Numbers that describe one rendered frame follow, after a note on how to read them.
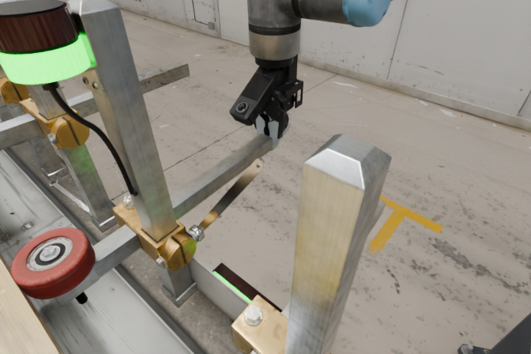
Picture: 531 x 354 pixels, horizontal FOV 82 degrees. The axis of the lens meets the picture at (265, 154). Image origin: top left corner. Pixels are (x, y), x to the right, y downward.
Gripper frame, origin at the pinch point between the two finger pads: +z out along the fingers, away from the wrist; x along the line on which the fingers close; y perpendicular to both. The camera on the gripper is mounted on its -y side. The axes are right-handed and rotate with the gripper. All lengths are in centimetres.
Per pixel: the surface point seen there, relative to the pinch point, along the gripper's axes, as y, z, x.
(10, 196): -41, 20, 58
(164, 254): -31.8, -4.2, -7.7
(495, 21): 228, 21, -15
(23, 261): -44.0, -9.1, 0.5
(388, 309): 32, 84, -34
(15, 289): -45.9, -8.5, -1.9
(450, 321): 43, 84, -54
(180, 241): -29.4, -5.1, -8.4
